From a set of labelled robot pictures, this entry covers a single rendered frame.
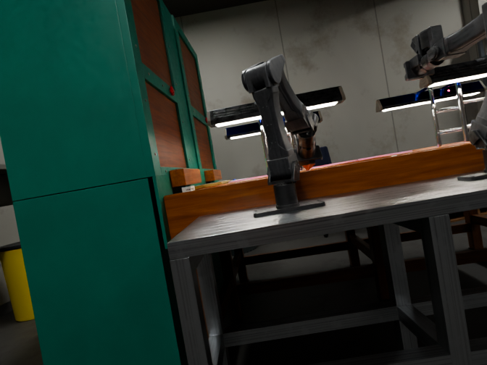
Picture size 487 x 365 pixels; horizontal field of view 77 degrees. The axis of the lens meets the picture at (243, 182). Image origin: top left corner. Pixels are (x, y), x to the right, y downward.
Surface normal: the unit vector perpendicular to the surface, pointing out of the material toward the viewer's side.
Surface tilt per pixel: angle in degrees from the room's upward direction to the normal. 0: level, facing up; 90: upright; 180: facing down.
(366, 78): 90
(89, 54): 90
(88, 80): 90
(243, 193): 90
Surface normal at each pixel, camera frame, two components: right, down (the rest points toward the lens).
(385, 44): -0.02, 0.03
